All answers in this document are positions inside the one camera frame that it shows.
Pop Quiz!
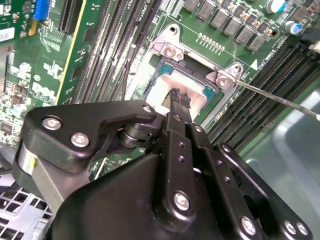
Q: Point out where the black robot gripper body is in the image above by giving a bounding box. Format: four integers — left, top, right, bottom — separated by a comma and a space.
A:
51, 152, 238, 240

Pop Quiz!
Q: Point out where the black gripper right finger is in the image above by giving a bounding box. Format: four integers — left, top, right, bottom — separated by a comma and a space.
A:
181, 94, 315, 240

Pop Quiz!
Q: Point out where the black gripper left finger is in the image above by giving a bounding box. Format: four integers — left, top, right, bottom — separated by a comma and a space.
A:
11, 89, 199, 223

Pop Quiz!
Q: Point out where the metal wire locking lever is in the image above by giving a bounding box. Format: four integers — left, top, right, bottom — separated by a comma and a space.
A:
233, 77, 320, 118
121, 44, 135, 98

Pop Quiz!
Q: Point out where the silver CPU chip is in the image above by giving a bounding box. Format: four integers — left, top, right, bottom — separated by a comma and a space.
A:
146, 62, 218, 116

